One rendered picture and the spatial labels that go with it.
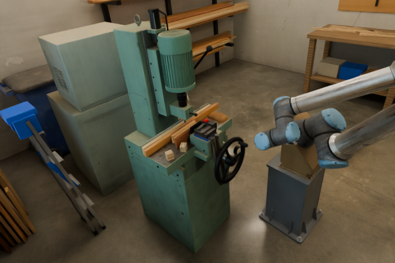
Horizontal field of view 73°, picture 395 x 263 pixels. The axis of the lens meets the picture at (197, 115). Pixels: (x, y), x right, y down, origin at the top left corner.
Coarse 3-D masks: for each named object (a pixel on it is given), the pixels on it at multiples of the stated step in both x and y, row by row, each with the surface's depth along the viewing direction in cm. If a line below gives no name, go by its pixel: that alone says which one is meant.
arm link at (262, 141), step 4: (260, 132) 135; (264, 132) 136; (268, 132) 133; (256, 136) 135; (260, 136) 134; (264, 136) 132; (268, 136) 132; (256, 140) 136; (260, 140) 134; (264, 140) 132; (268, 140) 131; (256, 144) 136; (260, 144) 134; (264, 144) 133; (268, 144) 131; (272, 144) 132; (260, 148) 134; (264, 148) 133; (268, 148) 133
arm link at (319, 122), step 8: (320, 112) 156; (328, 112) 150; (336, 112) 154; (312, 120) 158; (320, 120) 152; (328, 120) 148; (336, 120) 149; (344, 120) 154; (312, 128) 157; (320, 128) 151; (328, 128) 149; (336, 128) 147; (344, 128) 150; (312, 136) 160
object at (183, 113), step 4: (176, 100) 168; (172, 104) 163; (176, 104) 163; (188, 104) 161; (172, 108) 163; (176, 108) 160; (180, 108) 158; (184, 108) 158; (188, 108) 158; (192, 108) 160; (172, 112) 165; (176, 112) 162; (180, 112) 159; (184, 112) 157; (188, 112) 158; (192, 112) 161; (176, 116) 164; (180, 116) 161; (184, 116) 159; (188, 116) 159
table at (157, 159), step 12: (228, 120) 174; (168, 144) 157; (192, 144) 155; (144, 156) 151; (156, 156) 148; (180, 156) 146; (192, 156) 154; (204, 156) 149; (156, 168) 147; (168, 168) 140
